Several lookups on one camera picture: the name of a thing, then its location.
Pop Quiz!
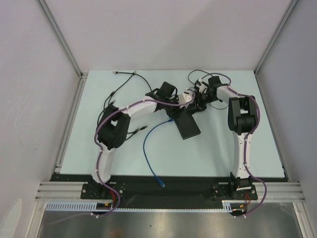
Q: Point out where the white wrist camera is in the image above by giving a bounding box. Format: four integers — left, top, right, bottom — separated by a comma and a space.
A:
194, 78, 209, 93
178, 88, 195, 108

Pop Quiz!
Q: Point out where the blue ethernet cable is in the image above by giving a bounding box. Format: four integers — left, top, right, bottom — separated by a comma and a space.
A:
143, 118, 174, 188

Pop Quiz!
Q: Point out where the black power adapter cable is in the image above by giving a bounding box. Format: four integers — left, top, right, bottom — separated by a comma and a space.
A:
187, 69, 230, 110

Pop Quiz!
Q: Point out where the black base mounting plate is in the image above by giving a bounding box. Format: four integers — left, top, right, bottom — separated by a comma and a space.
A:
50, 174, 288, 210

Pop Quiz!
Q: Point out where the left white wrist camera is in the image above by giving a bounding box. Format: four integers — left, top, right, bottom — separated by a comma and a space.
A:
178, 88, 195, 108

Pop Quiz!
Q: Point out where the black network switch box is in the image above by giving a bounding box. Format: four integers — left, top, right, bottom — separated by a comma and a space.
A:
174, 111, 201, 140

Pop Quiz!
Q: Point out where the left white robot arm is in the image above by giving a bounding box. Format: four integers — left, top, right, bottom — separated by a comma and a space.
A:
91, 82, 201, 198

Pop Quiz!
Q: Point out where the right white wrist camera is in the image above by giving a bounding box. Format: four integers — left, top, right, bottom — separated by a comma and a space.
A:
194, 78, 209, 93

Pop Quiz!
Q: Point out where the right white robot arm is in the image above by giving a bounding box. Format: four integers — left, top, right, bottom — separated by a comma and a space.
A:
194, 76, 261, 199

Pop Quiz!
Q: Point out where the white slotted cable duct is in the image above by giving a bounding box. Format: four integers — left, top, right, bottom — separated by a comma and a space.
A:
46, 201, 113, 212

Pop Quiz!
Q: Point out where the aluminium frame rail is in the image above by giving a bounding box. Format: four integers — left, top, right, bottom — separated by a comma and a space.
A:
35, 181, 306, 202

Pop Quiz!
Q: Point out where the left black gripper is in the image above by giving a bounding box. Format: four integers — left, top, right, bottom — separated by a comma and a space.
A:
163, 95, 185, 119

